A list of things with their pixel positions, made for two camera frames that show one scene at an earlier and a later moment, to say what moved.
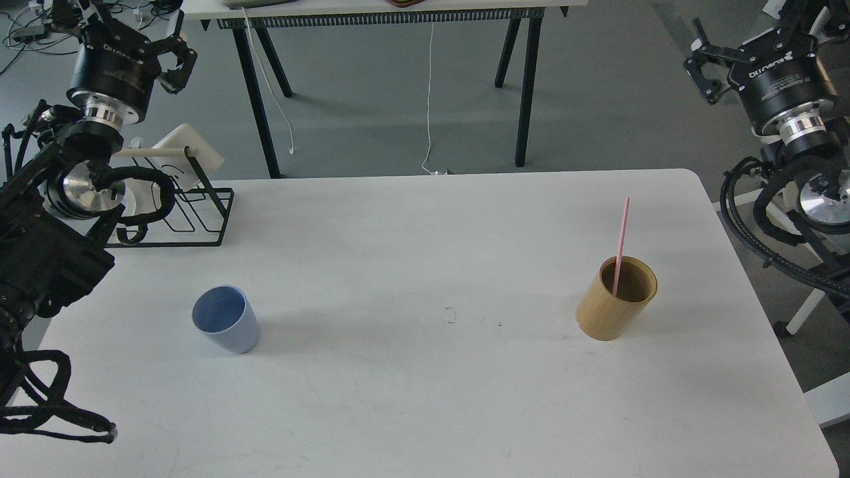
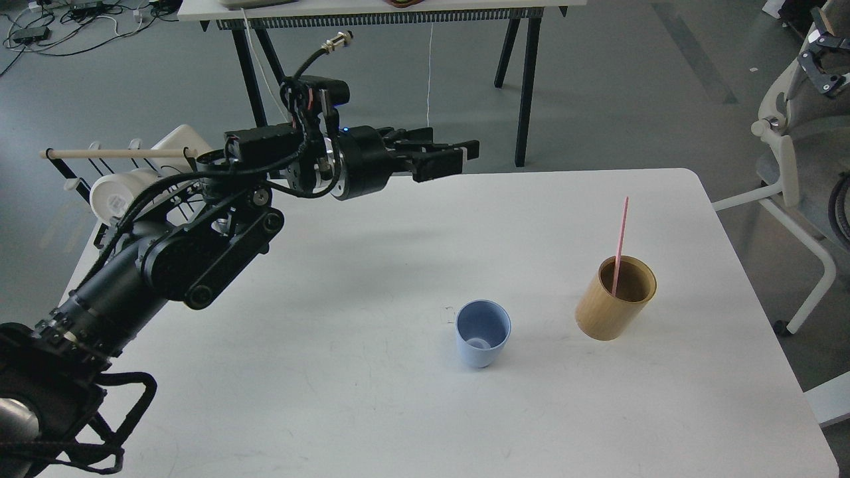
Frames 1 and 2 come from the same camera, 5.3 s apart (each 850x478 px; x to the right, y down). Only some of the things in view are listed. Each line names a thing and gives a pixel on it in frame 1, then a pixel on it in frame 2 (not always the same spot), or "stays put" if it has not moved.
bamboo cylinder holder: x=604 y=317 stays put
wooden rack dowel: x=153 y=152 stays put
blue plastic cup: x=226 y=314 to x=483 y=327
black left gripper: x=115 y=74 to x=363 y=162
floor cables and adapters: x=28 y=27 stays put
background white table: x=267 y=15 stays put
